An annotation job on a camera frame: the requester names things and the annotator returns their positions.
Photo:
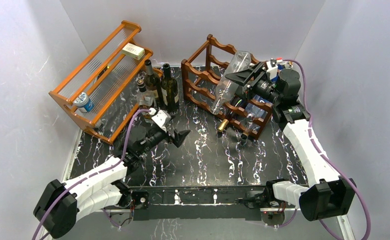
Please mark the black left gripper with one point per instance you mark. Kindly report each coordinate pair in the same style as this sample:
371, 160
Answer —
177, 138

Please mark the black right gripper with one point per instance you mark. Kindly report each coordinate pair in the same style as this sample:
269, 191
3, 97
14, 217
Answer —
257, 70

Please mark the dark green wine bottle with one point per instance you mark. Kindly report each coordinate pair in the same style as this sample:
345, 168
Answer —
169, 88

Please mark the green wine bottle brown label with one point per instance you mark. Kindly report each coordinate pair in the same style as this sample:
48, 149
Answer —
152, 82

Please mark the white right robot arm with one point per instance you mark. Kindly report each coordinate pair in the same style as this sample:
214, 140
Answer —
329, 193

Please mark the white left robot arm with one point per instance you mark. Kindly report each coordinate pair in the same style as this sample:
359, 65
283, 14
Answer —
62, 204

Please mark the dark bottle gold foil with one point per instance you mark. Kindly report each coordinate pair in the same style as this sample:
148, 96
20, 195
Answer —
236, 102

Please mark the clear bottle blue label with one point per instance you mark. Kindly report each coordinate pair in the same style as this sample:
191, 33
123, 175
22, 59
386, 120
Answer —
254, 112

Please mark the orange wooden shelf rack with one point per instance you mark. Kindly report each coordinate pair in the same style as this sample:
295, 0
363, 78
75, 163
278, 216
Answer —
108, 77

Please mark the cream cardboard box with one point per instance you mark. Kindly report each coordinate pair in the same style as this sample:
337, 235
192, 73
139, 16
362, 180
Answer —
134, 51

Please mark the blue white tin can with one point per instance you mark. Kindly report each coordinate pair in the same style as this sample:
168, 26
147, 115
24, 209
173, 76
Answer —
83, 103

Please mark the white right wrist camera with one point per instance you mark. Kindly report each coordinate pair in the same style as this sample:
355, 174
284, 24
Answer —
272, 67

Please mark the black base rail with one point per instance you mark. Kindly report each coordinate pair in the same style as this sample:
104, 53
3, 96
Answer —
208, 202

